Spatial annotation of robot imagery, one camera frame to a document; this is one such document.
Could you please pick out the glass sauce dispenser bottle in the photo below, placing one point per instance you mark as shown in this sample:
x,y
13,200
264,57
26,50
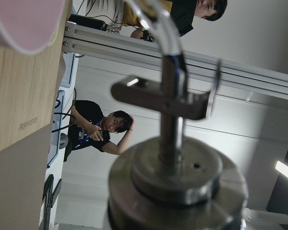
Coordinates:
x,y
173,182

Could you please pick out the pink plastic cup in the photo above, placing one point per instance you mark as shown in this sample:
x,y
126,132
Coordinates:
x,y
28,26

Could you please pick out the person in black shirt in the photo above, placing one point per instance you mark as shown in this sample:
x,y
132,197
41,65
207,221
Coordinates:
x,y
88,122

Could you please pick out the black computer mouse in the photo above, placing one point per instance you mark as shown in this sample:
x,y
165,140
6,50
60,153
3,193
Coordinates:
x,y
63,141

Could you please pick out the wooden cutting board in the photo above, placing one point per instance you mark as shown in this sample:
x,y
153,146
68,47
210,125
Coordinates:
x,y
28,84

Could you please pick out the black keyboard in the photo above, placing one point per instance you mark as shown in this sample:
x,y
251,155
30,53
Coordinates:
x,y
49,197

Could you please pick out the aluminium frame post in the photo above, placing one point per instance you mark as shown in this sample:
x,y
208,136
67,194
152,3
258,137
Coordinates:
x,y
118,48

